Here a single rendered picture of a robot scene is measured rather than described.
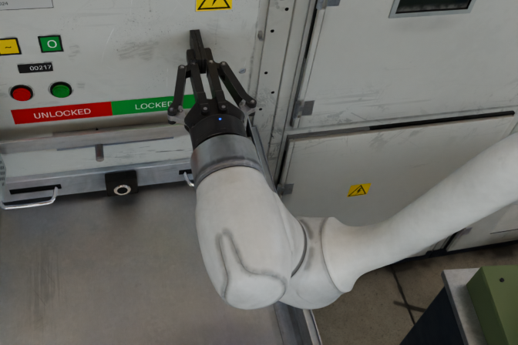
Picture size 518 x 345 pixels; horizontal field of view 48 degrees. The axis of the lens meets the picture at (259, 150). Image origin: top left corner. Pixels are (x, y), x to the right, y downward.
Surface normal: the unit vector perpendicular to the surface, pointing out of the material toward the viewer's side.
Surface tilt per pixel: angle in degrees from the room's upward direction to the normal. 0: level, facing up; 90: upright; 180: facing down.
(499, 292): 4
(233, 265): 38
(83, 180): 90
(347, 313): 0
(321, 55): 90
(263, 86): 90
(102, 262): 0
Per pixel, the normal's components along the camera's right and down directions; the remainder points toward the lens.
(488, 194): -0.58, 0.52
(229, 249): -0.43, -0.33
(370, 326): 0.10, -0.63
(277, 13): 0.22, 0.77
